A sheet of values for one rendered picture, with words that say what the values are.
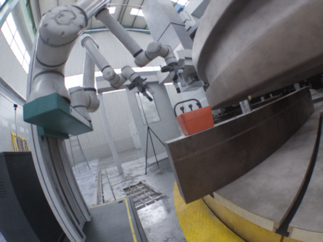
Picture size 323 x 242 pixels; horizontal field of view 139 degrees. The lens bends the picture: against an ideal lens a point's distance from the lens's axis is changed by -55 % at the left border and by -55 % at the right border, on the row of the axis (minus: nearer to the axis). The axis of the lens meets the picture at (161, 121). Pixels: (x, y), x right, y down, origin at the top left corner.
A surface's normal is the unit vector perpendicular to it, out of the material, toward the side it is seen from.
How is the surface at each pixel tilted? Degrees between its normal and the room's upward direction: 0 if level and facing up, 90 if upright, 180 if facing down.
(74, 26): 100
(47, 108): 90
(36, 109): 90
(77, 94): 90
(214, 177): 90
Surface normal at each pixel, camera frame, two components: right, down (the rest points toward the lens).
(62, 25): 0.77, -0.11
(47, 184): 0.32, -0.18
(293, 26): -0.90, 0.25
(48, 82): 0.50, -0.59
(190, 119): 0.14, 0.00
